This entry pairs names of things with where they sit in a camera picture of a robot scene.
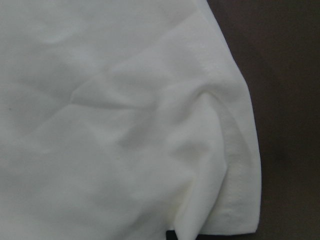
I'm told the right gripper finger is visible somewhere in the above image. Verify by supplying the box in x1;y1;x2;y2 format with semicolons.
166;231;178;240

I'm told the cream cat print t-shirt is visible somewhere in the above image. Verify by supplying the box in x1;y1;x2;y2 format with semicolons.
0;0;262;240

